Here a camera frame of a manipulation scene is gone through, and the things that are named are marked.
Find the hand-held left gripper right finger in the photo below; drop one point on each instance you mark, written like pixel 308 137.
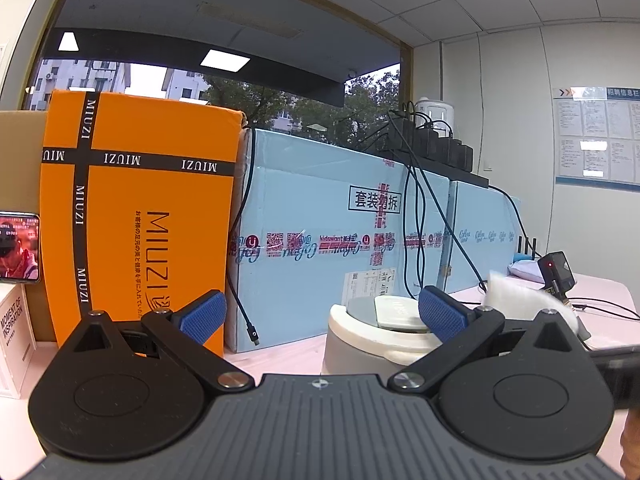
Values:
pixel 440 312

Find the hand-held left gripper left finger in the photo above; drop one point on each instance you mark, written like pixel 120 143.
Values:
pixel 202 312

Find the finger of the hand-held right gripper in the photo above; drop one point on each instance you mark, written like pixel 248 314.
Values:
pixel 620 375

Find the grey container with white lid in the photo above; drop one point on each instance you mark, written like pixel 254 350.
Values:
pixel 360 345

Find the person's right forearm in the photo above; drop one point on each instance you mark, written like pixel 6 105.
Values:
pixel 631 445

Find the black wifi router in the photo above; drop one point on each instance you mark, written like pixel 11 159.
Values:
pixel 527 250

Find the small white box label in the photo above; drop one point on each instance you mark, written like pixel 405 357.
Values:
pixel 370 285

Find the small light blue box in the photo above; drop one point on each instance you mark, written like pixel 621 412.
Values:
pixel 480 210

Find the black power strip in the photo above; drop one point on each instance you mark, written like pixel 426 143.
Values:
pixel 465 176

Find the orange cardboard box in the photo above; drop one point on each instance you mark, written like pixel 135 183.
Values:
pixel 150 190

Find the large light blue box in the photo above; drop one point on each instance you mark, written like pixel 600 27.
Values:
pixel 310 195

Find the row of black chargers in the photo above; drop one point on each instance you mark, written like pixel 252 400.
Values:
pixel 435 142

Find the white ribbed box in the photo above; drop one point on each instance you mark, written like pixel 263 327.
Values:
pixel 15 340

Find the smartphone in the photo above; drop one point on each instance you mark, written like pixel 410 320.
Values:
pixel 17 247

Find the white kettle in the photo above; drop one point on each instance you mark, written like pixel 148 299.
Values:
pixel 435 110

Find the brown cardboard box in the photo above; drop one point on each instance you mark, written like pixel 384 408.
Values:
pixel 20 160

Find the gold framed window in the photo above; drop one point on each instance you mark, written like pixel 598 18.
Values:
pixel 150 10

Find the wall notice board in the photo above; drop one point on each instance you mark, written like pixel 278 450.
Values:
pixel 595 135

